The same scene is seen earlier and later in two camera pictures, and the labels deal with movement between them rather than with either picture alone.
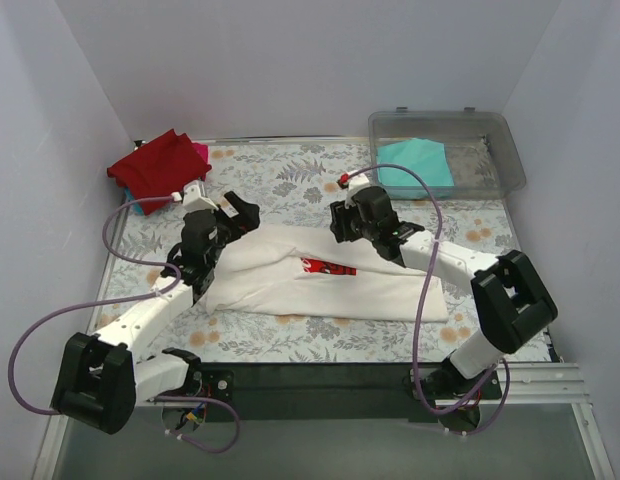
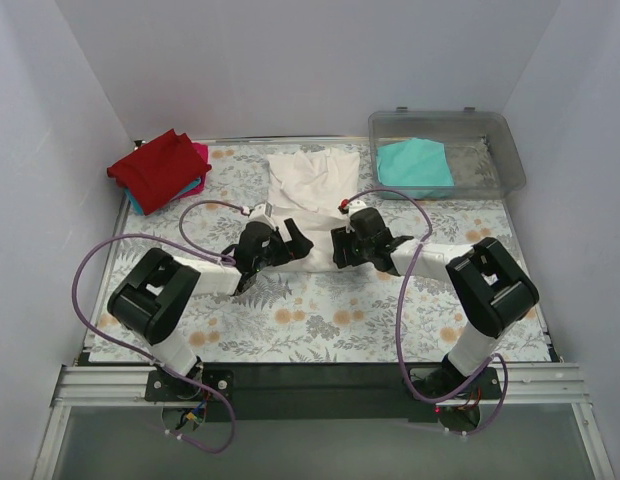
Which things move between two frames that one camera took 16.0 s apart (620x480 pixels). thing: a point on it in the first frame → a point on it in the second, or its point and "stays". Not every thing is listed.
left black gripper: x=232 y=220 → x=281 y=245
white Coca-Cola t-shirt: x=317 y=270 → x=315 y=188
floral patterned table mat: x=293 y=184 stays
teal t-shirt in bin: x=426 y=158 stays
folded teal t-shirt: x=131 y=197 stays
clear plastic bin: x=468 y=154 stays
